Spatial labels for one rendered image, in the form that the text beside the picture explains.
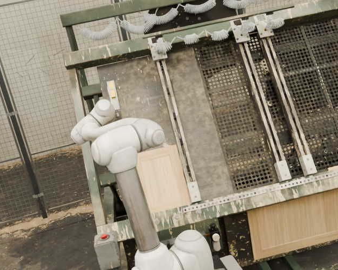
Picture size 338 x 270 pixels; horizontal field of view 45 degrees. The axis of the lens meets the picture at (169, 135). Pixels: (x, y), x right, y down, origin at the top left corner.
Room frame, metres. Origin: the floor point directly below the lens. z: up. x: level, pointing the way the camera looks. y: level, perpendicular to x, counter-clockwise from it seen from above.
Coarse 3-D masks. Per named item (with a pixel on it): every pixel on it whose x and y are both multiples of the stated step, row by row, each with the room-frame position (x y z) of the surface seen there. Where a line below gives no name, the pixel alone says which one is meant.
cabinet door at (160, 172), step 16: (144, 160) 2.54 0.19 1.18; (160, 160) 2.54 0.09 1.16; (176, 160) 2.53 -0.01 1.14; (144, 176) 2.48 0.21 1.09; (160, 176) 2.48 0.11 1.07; (176, 176) 2.47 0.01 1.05; (144, 192) 2.42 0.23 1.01; (160, 192) 2.42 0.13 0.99; (176, 192) 2.41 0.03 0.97; (160, 208) 2.36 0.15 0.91
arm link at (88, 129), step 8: (88, 120) 2.18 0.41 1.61; (120, 120) 1.98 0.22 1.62; (128, 120) 1.92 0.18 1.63; (136, 120) 1.84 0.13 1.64; (80, 128) 2.15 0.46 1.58; (88, 128) 2.12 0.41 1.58; (96, 128) 2.14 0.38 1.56; (104, 128) 2.03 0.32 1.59; (112, 128) 1.99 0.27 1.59; (72, 136) 2.16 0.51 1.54; (80, 136) 2.15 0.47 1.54; (88, 136) 2.11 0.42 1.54; (96, 136) 2.06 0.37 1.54; (80, 144) 2.17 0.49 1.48
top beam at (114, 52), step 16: (320, 0) 3.06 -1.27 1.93; (336, 0) 3.05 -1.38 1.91; (256, 16) 3.01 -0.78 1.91; (272, 16) 3.00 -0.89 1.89; (288, 16) 2.99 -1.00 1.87; (304, 16) 3.00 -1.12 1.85; (320, 16) 3.05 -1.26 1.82; (176, 32) 2.96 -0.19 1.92; (192, 32) 2.96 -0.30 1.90; (96, 48) 2.92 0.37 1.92; (112, 48) 2.92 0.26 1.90; (128, 48) 2.91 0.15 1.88; (144, 48) 2.91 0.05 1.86; (176, 48) 2.99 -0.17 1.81; (64, 64) 2.87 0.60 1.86; (80, 64) 2.89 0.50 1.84; (96, 64) 2.93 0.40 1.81
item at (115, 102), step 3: (108, 81) 2.84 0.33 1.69; (111, 81) 2.84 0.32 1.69; (108, 84) 2.84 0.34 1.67; (114, 84) 2.83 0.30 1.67; (108, 87) 2.82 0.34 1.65; (114, 87) 2.82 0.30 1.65; (108, 90) 2.81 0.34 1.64; (111, 90) 2.81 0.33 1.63; (114, 90) 2.81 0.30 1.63; (111, 99) 2.77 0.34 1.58; (114, 99) 2.77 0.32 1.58; (117, 99) 2.77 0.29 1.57; (111, 102) 2.76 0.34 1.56; (114, 102) 2.76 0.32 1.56; (117, 102) 2.75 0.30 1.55; (114, 105) 2.75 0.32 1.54; (117, 105) 2.74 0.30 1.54; (114, 108) 2.73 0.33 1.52; (117, 108) 2.73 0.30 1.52
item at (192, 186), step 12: (156, 36) 2.79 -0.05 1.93; (156, 60) 2.88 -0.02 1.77; (168, 84) 2.78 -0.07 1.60; (168, 96) 2.76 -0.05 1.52; (168, 108) 2.68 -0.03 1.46; (180, 132) 2.58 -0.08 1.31; (180, 144) 2.54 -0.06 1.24; (180, 156) 2.49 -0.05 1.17; (192, 168) 2.44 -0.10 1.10; (192, 180) 2.42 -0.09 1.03; (192, 192) 2.36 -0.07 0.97
